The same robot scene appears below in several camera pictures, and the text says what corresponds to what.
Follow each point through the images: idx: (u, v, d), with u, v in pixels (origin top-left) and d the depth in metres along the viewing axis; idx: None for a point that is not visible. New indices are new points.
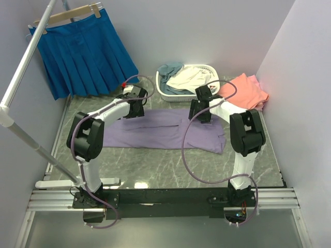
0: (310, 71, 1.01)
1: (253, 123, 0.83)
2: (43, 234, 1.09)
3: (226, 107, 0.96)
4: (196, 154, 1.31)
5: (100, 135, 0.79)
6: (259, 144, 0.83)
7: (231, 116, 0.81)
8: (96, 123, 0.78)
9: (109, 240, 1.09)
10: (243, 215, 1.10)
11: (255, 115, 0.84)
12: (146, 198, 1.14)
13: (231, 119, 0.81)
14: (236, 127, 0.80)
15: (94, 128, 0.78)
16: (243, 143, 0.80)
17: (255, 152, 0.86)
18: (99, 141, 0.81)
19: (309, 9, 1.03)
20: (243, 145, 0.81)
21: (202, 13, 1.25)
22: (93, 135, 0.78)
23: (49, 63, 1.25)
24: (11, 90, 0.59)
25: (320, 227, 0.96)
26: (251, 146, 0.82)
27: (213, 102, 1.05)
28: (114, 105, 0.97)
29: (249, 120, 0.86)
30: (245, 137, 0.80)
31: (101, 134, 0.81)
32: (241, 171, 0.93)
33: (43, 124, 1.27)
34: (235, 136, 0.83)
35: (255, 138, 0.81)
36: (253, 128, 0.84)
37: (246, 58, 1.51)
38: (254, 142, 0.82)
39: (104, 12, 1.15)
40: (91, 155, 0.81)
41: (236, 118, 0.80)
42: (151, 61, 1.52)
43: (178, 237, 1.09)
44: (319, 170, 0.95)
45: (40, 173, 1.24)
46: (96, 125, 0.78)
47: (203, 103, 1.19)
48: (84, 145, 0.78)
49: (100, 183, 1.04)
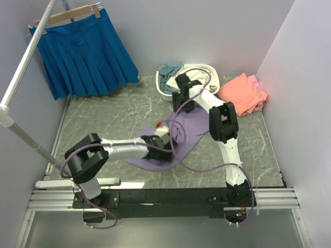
0: (310, 72, 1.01)
1: (229, 114, 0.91)
2: (43, 234, 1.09)
3: (206, 97, 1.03)
4: (196, 154, 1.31)
5: (95, 167, 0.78)
6: (235, 132, 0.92)
7: (211, 111, 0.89)
8: (98, 155, 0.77)
9: (109, 240, 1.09)
10: (243, 215, 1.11)
11: (231, 108, 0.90)
12: (146, 199, 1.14)
13: (210, 113, 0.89)
14: (213, 120, 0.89)
15: (92, 160, 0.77)
16: (220, 133, 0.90)
17: (234, 139, 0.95)
18: (92, 172, 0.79)
19: (309, 9, 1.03)
20: (220, 134, 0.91)
21: (203, 13, 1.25)
22: (89, 163, 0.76)
23: (49, 63, 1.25)
24: (11, 90, 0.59)
25: (319, 227, 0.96)
26: (227, 134, 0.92)
27: (193, 89, 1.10)
28: (133, 143, 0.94)
29: (225, 111, 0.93)
30: (222, 129, 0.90)
31: (98, 167, 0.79)
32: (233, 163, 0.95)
33: (42, 125, 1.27)
34: (213, 128, 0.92)
35: (230, 128, 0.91)
36: (229, 119, 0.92)
37: (246, 58, 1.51)
38: (229, 132, 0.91)
39: (104, 12, 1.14)
40: (79, 181, 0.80)
41: (214, 113, 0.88)
42: (151, 61, 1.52)
43: (177, 237, 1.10)
44: (319, 170, 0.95)
45: (40, 173, 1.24)
46: (98, 157, 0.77)
47: (183, 89, 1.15)
48: (76, 168, 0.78)
49: (99, 192, 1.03)
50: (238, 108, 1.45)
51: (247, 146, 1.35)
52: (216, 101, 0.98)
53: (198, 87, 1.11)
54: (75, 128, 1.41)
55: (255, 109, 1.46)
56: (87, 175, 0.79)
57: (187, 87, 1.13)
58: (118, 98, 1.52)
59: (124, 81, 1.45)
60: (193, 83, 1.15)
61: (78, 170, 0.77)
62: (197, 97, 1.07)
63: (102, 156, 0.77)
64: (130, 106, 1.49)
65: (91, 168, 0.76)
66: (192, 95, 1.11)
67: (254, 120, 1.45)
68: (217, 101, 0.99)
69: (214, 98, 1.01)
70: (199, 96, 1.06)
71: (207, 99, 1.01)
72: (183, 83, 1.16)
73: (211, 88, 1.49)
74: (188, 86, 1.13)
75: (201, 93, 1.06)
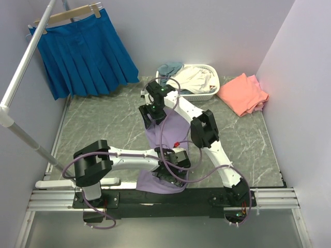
0: (310, 72, 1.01)
1: (209, 122, 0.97)
2: (43, 234, 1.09)
3: (184, 107, 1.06)
4: (196, 154, 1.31)
5: (98, 174, 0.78)
6: (216, 135, 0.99)
7: (192, 123, 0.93)
8: (101, 166, 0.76)
9: (109, 240, 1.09)
10: (242, 215, 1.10)
11: (211, 117, 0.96)
12: (146, 199, 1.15)
13: (192, 125, 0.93)
14: (196, 131, 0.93)
15: (93, 169, 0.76)
16: (204, 140, 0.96)
17: (216, 141, 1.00)
18: (94, 179, 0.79)
19: (309, 8, 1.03)
20: (204, 141, 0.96)
21: (203, 13, 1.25)
22: (93, 170, 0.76)
23: (49, 63, 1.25)
24: (11, 90, 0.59)
25: (319, 227, 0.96)
26: (210, 140, 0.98)
27: (169, 97, 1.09)
28: (143, 156, 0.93)
29: (204, 118, 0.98)
30: (205, 137, 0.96)
31: (101, 175, 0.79)
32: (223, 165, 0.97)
33: (43, 125, 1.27)
34: (196, 137, 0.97)
35: (211, 134, 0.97)
36: (209, 126, 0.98)
37: (246, 58, 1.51)
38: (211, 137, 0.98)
39: (104, 12, 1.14)
40: (79, 184, 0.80)
41: (196, 124, 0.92)
42: (151, 61, 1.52)
43: (177, 237, 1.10)
44: (319, 170, 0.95)
45: (40, 173, 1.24)
46: (98, 169, 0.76)
47: (157, 96, 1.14)
48: (80, 172, 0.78)
49: (99, 196, 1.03)
50: (238, 108, 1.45)
51: (247, 146, 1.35)
52: (195, 110, 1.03)
53: (172, 93, 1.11)
54: (75, 128, 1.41)
55: (255, 109, 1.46)
56: (88, 181, 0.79)
57: (161, 95, 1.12)
58: (118, 98, 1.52)
59: (124, 81, 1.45)
60: (167, 90, 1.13)
61: (80, 174, 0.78)
62: (176, 107, 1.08)
63: (104, 167, 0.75)
64: (130, 106, 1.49)
65: (92, 175, 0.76)
66: (168, 103, 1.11)
67: (254, 120, 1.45)
68: (196, 110, 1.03)
69: (191, 107, 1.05)
70: (178, 105, 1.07)
71: (185, 109, 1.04)
72: (156, 91, 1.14)
73: (211, 88, 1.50)
74: (162, 94, 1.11)
75: (178, 102, 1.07)
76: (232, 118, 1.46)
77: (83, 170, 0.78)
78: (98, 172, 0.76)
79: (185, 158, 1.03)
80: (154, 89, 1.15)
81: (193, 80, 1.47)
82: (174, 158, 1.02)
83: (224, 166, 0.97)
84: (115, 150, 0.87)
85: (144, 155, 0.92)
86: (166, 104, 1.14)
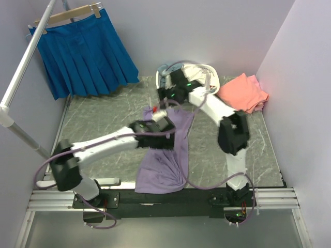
0: (310, 71, 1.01)
1: (241, 123, 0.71)
2: (43, 234, 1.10)
3: (212, 104, 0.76)
4: (196, 154, 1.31)
5: (73, 174, 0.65)
6: (246, 142, 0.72)
7: (222, 122, 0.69)
8: (67, 166, 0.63)
9: (109, 241, 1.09)
10: (243, 215, 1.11)
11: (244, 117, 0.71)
12: (146, 199, 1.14)
13: (221, 124, 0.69)
14: (225, 133, 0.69)
15: (62, 173, 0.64)
16: (231, 147, 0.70)
17: (244, 149, 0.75)
18: (72, 179, 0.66)
19: (309, 9, 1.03)
20: (231, 149, 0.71)
21: (203, 13, 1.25)
22: (64, 172, 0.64)
23: (49, 63, 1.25)
24: (11, 90, 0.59)
25: (319, 227, 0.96)
26: (239, 146, 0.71)
27: (195, 92, 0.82)
28: (115, 139, 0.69)
29: (235, 119, 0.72)
30: (236, 141, 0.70)
31: (78, 173, 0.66)
32: (236, 170, 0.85)
33: (42, 125, 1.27)
34: (223, 140, 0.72)
35: (242, 140, 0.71)
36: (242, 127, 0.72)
37: (246, 58, 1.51)
38: (242, 143, 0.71)
39: (104, 12, 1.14)
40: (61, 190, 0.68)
41: (225, 125, 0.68)
42: (151, 61, 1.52)
43: (177, 237, 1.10)
44: (319, 170, 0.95)
45: (40, 173, 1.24)
46: (66, 170, 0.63)
47: (181, 90, 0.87)
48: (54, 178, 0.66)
49: (98, 193, 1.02)
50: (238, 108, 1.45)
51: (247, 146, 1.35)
52: (226, 108, 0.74)
53: (200, 89, 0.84)
54: (75, 128, 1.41)
55: (255, 109, 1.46)
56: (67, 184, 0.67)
57: (185, 89, 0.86)
58: (118, 98, 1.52)
59: (124, 81, 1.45)
60: (194, 85, 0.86)
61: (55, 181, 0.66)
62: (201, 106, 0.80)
63: (72, 166, 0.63)
64: (130, 106, 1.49)
65: (63, 180, 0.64)
66: (193, 99, 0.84)
67: (254, 120, 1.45)
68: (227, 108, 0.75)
69: (222, 105, 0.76)
70: (204, 104, 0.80)
71: (213, 107, 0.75)
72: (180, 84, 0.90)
73: (211, 88, 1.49)
74: (187, 88, 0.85)
75: (206, 98, 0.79)
76: None
77: (54, 177, 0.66)
78: (66, 174, 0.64)
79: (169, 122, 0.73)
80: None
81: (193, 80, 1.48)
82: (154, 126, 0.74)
83: (238, 172, 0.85)
84: (79, 144, 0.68)
85: (114, 138, 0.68)
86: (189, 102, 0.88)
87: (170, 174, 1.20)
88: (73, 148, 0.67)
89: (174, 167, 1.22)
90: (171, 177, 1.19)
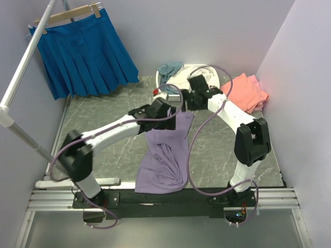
0: (310, 71, 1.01)
1: (260, 133, 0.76)
2: (43, 234, 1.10)
3: (230, 112, 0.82)
4: (196, 154, 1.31)
5: (87, 161, 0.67)
6: (265, 154, 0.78)
7: (240, 129, 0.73)
8: (82, 152, 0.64)
9: (109, 240, 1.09)
10: (243, 215, 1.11)
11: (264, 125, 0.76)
12: (146, 199, 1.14)
13: (239, 132, 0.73)
14: (243, 141, 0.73)
15: (78, 159, 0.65)
16: (250, 155, 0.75)
17: (259, 160, 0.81)
18: (85, 166, 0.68)
19: (309, 8, 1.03)
20: (250, 157, 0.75)
21: (203, 13, 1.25)
22: (78, 160, 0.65)
23: (49, 63, 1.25)
24: (11, 90, 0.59)
25: (319, 227, 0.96)
26: (256, 156, 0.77)
27: (214, 99, 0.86)
28: (119, 125, 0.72)
29: (254, 128, 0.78)
30: (252, 151, 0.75)
31: (90, 159, 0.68)
32: (244, 178, 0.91)
33: (42, 125, 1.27)
34: (241, 149, 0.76)
35: (260, 150, 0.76)
36: (260, 138, 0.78)
37: (246, 58, 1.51)
38: (260, 153, 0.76)
39: (104, 12, 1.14)
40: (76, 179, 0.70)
41: (244, 133, 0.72)
42: (151, 61, 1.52)
43: (177, 237, 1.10)
44: (320, 170, 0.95)
45: (40, 173, 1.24)
46: (81, 156, 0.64)
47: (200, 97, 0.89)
48: (69, 169, 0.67)
49: (99, 189, 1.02)
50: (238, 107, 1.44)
51: None
52: (245, 115, 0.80)
53: (219, 96, 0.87)
54: (75, 128, 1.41)
55: (255, 109, 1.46)
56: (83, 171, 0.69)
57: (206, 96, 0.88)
58: (118, 98, 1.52)
59: (124, 81, 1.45)
60: (213, 92, 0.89)
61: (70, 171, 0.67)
62: (220, 111, 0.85)
63: (87, 152, 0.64)
64: (130, 106, 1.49)
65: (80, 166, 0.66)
66: (211, 106, 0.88)
67: None
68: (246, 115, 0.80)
69: (240, 113, 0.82)
70: (222, 110, 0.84)
71: (231, 114, 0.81)
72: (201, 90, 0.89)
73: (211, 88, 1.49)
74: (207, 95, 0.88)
75: (224, 105, 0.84)
76: None
77: (70, 168, 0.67)
78: (83, 161, 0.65)
79: (163, 103, 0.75)
80: (198, 86, 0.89)
81: None
82: (150, 110, 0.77)
83: (245, 180, 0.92)
84: (88, 133, 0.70)
85: (119, 124, 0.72)
86: (209, 108, 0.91)
87: (170, 173, 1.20)
88: (83, 136, 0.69)
89: (174, 167, 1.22)
90: (171, 177, 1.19)
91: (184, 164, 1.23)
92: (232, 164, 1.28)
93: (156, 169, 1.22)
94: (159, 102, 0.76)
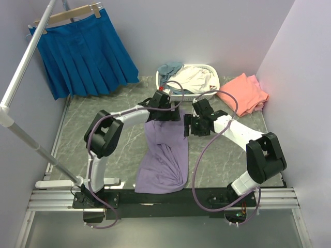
0: (310, 71, 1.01)
1: (273, 149, 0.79)
2: (43, 234, 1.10)
3: (237, 130, 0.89)
4: (196, 154, 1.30)
5: (116, 135, 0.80)
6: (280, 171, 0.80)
7: (249, 145, 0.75)
8: (115, 122, 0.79)
9: (109, 241, 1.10)
10: (242, 215, 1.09)
11: (274, 140, 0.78)
12: (146, 199, 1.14)
13: (249, 148, 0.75)
14: (255, 157, 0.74)
15: (111, 129, 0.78)
16: (265, 173, 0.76)
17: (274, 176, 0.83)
18: (115, 141, 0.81)
19: (309, 8, 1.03)
20: (265, 175, 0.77)
21: (203, 13, 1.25)
22: (111, 134, 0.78)
23: (49, 63, 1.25)
24: (12, 89, 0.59)
25: (319, 227, 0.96)
26: (272, 174, 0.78)
27: (219, 121, 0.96)
28: (135, 110, 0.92)
29: (265, 144, 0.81)
30: (266, 168, 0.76)
31: (118, 136, 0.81)
32: (250, 187, 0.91)
33: (43, 125, 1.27)
34: (254, 166, 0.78)
35: (275, 166, 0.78)
36: (273, 154, 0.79)
37: (246, 58, 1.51)
38: (275, 170, 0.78)
39: (104, 12, 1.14)
40: (105, 152, 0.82)
41: (256, 150, 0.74)
42: (151, 61, 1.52)
43: (177, 237, 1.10)
44: (320, 170, 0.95)
45: (40, 173, 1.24)
46: (115, 125, 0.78)
47: (206, 121, 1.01)
48: (100, 142, 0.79)
49: (102, 183, 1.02)
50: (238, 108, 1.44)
51: None
52: (252, 132, 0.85)
53: (224, 117, 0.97)
54: (75, 128, 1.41)
55: (255, 109, 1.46)
56: (111, 145, 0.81)
57: (211, 120, 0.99)
58: (118, 98, 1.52)
59: (124, 81, 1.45)
60: (217, 114, 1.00)
61: (101, 143, 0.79)
62: (226, 130, 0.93)
63: (118, 125, 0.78)
64: (130, 106, 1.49)
65: (112, 138, 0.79)
66: (217, 127, 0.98)
67: (254, 120, 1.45)
68: (253, 133, 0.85)
69: (246, 129, 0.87)
70: (228, 128, 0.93)
71: (239, 132, 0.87)
72: (206, 114, 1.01)
73: (211, 88, 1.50)
74: (212, 119, 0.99)
75: (229, 124, 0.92)
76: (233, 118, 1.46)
77: (102, 141, 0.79)
78: (115, 134, 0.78)
79: (162, 95, 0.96)
80: (203, 109, 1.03)
81: (194, 80, 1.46)
82: (153, 102, 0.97)
83: (251, 188, 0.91)
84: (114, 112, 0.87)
85: (135, 109, 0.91)
86: (216, 130, 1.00)
87: (171, 173, 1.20)
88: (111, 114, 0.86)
89: (174, 167, 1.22)
90: (171, 177, 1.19)
91: (184, 165, 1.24)
92: (232, 163, 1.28)
93: (155, 169, 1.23)
94: (159, 95, 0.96)
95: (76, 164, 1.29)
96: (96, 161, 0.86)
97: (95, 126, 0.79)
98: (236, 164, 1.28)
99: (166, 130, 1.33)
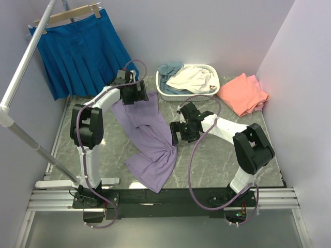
0: (310, 71, 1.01)
1: (259, 138, 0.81)
2: (43, 234, 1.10)
3: (224, 127, 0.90)
4: (196, 154, 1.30)
5: (100, 122, 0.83)
6: (269, 159, 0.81)
7: (236, 138, 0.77)
8: (94, 110, 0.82)
9: (109, 241, 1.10)
10: (242, 215, 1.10)
11: (258, 129, 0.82)
12: (146, 199, 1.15)
13: (236, 140, 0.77)
14: (242, 148, 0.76)
15: (95, 116, 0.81)
16: (255, 164, 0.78)
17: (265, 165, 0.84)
18: (100, 128, 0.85)
19: (309, 9, 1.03)
20: (255, 165, 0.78)
21: (203, 13, 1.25)
22: (94, 122, 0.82)
23: (49, 63, 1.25)
24: (11, 90, 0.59)
25: (319, 227, 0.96)
26: (261, 163, 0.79)
27: (206, 120, 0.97)
28: (105, 92, 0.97)
29: (251, 136, 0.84)
30: (255, 157, 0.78)
31: (101, 122, 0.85)
32: (246, 183, 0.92)
33: (42, 125, 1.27)
34: (243, 158, 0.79)
35: (264, 155, 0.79)
36: (259, 144, 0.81)
37: (246, 58, 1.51)
38: (264, 159, 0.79)
39: (104, 12, 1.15)
40: (96, 141, 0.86)
41: (241, 139, 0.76)
42: (151, 61, 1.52)
43: (177, 237, 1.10)
44: (320, 170, 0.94)
45: (40, 173, 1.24)
46: (95, 112, 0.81)
47: (195, 122, 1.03)
48: (88, 134, 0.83)
49: (100, 179, 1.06)
50: (238, 108, 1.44)
51: None
52: (237, 126, 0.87)
53: (210, 117, 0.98)
54: None
55: (255, 109, 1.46)
56: (99, 132, 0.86)
57: (198, 121, 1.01)
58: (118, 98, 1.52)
59: None
60: (204, 115, 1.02)
61: (90, 135, 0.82)
62: (213, 127, 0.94)
63: (97, 112, 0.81)
64: None
65: (97, 126, 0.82)
66: (205, 126, 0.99)
67: (254, 120, 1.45)
68: (238, 126, 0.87)
69: (232, 124, 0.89)
70: (215, 126, 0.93)
71: (226, 127, 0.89)
72: (193, 116, 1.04)
73: (211, 88, 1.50)
74: (199, 119, 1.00)
75: (216, 122, 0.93)
76: (232, 118, 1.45)
77: (89, 132, 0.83)
78: (98, 122, 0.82)
79: (125, 72, 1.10)
80: (190, 113, 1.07)
81: (194, 80, 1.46)
82: (119, 79, 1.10)
83: (247, 184, 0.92)
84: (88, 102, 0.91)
85: (105, 91, 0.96)
86: (205, 130, 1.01)
87: (158, 148, 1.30)
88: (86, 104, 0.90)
89: (158, 144, 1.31)
90: (159, 151, 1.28)
91: (167, 133, 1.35)
92: (233, 163, 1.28)
93: (146, 160, 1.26)
94: (122, 71, 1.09)
95: (76, 164, 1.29)
96: (89, 154, 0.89)
97: (77, 121, 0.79)
98: (236, 164, 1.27)
99: (137, 113, 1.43)
